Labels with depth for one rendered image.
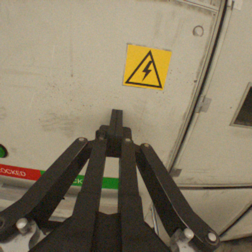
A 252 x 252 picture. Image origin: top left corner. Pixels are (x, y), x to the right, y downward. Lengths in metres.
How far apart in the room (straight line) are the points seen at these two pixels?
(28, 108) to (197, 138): 0.50
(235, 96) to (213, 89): 0.09
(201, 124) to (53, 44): 0.47
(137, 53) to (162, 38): 0.03
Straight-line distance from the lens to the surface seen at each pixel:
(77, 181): 0.31
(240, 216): 1.35
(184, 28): 0.21
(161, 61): 0.20
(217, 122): 0.56
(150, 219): 0.46
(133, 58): 0.19
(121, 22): 0.19
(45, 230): 0.47
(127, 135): 0.16
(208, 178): 0.75
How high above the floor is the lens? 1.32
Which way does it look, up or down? 29 degrees down
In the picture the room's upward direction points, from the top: 9 degrees clockwise
